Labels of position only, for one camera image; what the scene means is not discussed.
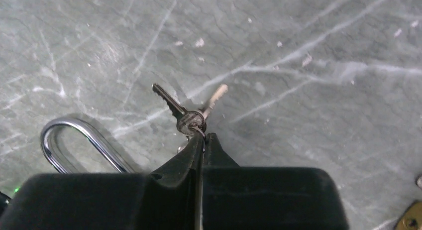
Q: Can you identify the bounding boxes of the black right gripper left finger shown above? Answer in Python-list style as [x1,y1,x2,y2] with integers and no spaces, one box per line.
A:
[0,134,205,230]

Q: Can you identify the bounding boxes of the medium brass padlock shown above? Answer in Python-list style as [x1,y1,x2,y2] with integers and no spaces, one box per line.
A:
[394,200,422,230]

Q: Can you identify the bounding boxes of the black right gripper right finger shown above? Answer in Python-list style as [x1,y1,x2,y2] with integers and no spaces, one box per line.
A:
[202,133,349,230]

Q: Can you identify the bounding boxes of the dark metal key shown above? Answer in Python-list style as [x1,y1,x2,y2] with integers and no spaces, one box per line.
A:
[152,83,207,137]

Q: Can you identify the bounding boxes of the light metal key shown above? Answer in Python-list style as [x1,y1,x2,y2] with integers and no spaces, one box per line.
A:
[201,84,228,119]

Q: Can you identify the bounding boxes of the long shackle brass padlock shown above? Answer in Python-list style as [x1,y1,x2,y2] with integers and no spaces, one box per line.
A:
[39,116,136,174]

